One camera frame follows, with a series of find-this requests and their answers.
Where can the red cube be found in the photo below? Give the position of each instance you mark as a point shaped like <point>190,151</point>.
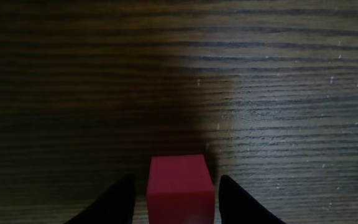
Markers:
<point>180,189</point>

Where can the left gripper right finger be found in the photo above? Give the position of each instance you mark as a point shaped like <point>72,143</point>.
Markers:
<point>241,208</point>

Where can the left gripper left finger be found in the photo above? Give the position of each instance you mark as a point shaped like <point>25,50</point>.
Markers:
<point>113,208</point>

